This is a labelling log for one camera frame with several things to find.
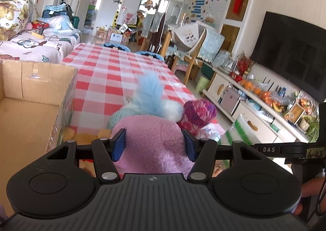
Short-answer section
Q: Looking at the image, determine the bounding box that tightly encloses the blue white fur scarf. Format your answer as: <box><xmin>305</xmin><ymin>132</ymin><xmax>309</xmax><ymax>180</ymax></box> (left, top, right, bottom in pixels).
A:
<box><xmin>126</xmin><ymin>70</ymin><xmax>184</xmax><ymax>122</ymax></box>

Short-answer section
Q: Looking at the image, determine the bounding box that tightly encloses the white tv cabinet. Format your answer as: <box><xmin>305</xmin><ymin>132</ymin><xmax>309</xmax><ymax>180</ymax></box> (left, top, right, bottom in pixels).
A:
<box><xmin>203</xmin><ymin>69</ymin><xmax>309</xmax><ymax>143</ymax></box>

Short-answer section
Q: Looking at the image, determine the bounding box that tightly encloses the floral cushion far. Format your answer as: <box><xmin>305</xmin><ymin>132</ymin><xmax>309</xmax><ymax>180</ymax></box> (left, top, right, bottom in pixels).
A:
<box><xmin>0</xmin><ymin>0</ymin><xmax>30</xmax><ymax>41</ymax></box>

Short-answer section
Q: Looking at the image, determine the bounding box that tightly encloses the black television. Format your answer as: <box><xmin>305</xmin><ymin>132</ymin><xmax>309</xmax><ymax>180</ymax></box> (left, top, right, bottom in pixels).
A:
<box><xmin>251</xmin><ymin>11</ymin><xmax>326</xmax><ymax>102</ymax></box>

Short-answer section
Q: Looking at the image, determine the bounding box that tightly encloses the teal fluffy knit hat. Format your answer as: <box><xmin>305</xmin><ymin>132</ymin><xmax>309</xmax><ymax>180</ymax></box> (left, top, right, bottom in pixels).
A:
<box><xmin>107</xmin><ymin>107</ymin><xmax>140</xmax><ymax>130</ymax></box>

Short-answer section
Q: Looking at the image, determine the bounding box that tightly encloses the white patterned soft item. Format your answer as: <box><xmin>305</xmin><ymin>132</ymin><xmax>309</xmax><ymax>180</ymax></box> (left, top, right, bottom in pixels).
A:
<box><xmin>195</xmin><ymin>123</ymin><xmax>220</xmax><ymax>142</ymax></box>

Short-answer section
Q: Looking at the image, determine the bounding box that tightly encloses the sofa with cartoon cover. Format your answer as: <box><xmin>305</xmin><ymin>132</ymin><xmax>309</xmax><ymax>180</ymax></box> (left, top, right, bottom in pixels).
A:
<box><xmin>1</xmin><ymin>32</ymin><xmax>80</xmax><ymax>64</ymax></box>

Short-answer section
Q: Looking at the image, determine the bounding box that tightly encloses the bag of oranges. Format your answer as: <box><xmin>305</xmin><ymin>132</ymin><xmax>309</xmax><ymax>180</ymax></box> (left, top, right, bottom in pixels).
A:
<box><xmin>259</xmin><ymin>91</ymin><xmax>290</xmax><ymax>112</ymax></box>

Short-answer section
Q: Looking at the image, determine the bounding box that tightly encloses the pile of blue bedding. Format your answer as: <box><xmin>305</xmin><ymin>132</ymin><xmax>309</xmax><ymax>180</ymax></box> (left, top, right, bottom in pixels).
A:
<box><xmin>39</xmin><ymin>2</ymin><xmax>81</xmax><ymax>39</ymax></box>

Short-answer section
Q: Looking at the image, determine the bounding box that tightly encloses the blue stool right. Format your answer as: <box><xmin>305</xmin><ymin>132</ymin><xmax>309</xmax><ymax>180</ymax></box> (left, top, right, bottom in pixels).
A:
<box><xmin>136</xmin><ymin>51</ymin><xmax>165</xmax><ymax>62</ymax></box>

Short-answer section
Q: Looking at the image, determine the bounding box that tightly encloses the red white checkered tablecloth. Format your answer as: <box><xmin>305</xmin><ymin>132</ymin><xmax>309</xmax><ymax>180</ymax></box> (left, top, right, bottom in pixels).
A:
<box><xmin>62</xmin><ymin>43</ymin><xmax>200</xmax><ymax>135</ymax></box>

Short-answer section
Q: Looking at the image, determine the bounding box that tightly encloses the green waste bin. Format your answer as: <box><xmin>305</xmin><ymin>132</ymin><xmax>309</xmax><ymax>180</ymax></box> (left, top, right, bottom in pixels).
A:
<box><xmin>195</xmin><ymin>75</ymin><xmax>210</xmax><ymax>94</ymax></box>

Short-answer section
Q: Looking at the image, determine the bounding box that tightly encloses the blue stool left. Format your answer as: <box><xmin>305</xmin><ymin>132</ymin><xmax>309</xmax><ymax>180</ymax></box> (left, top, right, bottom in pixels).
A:
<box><xmin>101</xmin><ymin>43</ymin><xmax>131</xmax><ymax>52</ymax></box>

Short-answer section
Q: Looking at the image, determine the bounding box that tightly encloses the person's right hand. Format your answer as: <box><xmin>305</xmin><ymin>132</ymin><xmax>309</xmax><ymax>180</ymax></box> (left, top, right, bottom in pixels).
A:
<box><xmin>302</xmin><ymin>177</ymin><xmax>326</xmax><ymax>212</ymax></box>

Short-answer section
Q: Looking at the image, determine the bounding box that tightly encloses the blue stool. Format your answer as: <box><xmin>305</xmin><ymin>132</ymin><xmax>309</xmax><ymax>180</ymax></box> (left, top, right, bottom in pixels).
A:
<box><xmin>136</xmin><ymin>51</ymin><xmax>165</xmax><ymax>62</ymax></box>
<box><xmin>101</xmin><ymin>43</ymin><xmax>131</xmax><ymax>52</ymax></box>

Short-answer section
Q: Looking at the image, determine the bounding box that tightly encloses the pink purple knit hat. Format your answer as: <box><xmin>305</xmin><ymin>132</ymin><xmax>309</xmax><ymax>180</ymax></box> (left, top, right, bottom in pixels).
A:
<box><xmin>177</xmin><ymin>99</ymin><xmax>217</xmax><ymax>135</ymax></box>

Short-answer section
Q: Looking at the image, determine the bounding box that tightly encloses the cardboard box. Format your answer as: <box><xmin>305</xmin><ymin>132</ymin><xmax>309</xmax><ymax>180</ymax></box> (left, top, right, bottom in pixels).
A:
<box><xmin>1</xmin><ymin>59</ymin><xmax>78</xmax><ymax>216</ymax></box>

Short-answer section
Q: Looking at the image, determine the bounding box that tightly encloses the wooden chair with cover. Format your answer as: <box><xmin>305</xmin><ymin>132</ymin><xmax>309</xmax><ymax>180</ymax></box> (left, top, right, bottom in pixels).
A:
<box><xmin>171</xmin><ymin>21</ymin><xmax>207</xmax><ymax>85</ymax></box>

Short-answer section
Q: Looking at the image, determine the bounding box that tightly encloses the orange plush toy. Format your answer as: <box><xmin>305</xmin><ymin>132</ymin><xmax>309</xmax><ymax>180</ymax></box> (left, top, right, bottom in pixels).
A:
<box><xmin>63</xmin><ymin>127</ymin><xmax>112</xmax><ymax>145</ymax></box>

